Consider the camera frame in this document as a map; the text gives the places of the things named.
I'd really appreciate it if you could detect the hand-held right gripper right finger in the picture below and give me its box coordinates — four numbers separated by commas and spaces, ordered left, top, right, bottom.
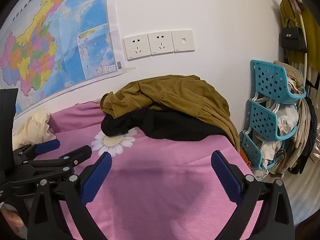
211, 150, 295, 240

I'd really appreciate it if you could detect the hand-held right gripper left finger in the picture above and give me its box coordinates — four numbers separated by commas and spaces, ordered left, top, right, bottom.
27, 152, 112, 240

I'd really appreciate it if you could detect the beige hanging coat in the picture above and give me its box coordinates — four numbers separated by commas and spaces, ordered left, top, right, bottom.
287, 97, 310, 175

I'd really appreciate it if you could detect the white wall socket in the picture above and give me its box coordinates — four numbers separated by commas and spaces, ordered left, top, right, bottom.
147, 32, 175, 55
122, 34, 151, 61

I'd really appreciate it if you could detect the white coat rack pole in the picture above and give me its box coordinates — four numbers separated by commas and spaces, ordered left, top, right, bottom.
296, 4, 309, 85

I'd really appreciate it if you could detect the cream pleated hanging garment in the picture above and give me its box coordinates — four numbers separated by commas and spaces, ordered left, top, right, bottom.
284, 51, 320, 92

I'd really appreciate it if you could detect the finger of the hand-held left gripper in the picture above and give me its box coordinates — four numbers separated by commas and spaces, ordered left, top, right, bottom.
20, 145, 92, 178
12, 140, 61, 165

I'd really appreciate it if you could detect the black handbag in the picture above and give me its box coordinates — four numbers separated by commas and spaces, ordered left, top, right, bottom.
282, 19, 307, 53

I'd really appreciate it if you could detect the pink daisy print blanket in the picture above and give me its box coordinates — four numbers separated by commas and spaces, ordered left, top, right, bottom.
12, 99, 265, 240

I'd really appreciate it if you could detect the beige crumpled cloth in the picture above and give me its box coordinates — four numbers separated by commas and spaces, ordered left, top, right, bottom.
274, 60, 307, 98

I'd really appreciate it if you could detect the black garment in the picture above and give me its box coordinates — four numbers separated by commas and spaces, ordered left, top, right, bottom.
304, 97, 318, 160
101, 107, 234, 142

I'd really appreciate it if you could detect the white plastic bag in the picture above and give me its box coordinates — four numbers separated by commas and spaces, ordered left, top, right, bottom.
275, 102, 299, 135

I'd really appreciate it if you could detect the colourful wall map poster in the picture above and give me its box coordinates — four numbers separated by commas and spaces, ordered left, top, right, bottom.
0, 0, 137, 120

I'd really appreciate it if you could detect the mustard yellow hanging garment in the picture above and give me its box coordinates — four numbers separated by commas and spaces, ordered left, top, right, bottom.
279, 0, 320, 68

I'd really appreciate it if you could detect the orange object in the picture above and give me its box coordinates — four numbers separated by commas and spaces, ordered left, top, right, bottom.
239, 149, 252, 167

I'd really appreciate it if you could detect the olive brown jacket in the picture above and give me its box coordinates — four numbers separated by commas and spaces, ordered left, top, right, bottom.
100, 74, 242, 155

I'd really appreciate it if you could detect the blue plastic basket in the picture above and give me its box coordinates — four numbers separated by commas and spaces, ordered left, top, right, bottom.
240, 130, 270, 178
246, 99, 298, 142
251, 59, 307, 105

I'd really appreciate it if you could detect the person's left hand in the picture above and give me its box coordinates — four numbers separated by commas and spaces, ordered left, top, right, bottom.
4, 209, 27, 238

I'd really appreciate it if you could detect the black hanging garment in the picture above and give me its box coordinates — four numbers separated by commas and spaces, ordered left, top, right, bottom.
304, 97, 318, 160

